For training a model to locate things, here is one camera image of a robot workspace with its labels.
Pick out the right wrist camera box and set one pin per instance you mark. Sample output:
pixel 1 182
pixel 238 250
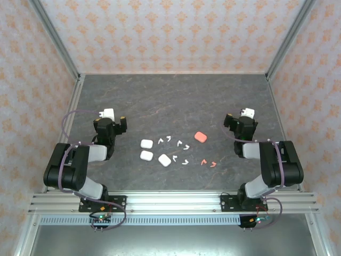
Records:
pixel 248 112

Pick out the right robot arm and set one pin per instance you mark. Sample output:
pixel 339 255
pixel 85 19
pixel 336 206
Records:
pixel 282 165

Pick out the white earbud charging case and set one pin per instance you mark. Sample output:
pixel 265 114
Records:
pixel 146 155
pixel 146 144
pixel 164 160

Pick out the grey metal sheet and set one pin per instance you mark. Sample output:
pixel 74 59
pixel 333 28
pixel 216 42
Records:
pixel 173 242

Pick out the aluminium mounting rail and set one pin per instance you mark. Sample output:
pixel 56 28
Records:
pixel 173 202

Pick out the small circuit board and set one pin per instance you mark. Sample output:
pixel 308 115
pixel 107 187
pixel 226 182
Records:
pixel 255 220
pixel 101 219

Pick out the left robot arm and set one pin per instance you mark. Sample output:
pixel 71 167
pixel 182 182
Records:
pixel 66 165

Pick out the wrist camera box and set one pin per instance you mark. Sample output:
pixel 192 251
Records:
pixel 248 112
pixel 108 113

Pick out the aluminium table side rail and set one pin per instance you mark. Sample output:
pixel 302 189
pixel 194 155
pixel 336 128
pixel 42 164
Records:
pixel 76 101
pixel 277 106

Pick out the aluminium upright frame post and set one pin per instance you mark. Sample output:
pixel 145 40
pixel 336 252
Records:
pixel 53 34
pixel 291 34

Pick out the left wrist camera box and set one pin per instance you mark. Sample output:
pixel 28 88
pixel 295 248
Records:
pixel 108 113

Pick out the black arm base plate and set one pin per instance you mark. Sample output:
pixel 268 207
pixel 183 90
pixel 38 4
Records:
pixel 226 202
pixel 118 202

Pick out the pink earbud charging case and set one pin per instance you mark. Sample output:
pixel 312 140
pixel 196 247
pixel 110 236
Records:
pixel 200 136

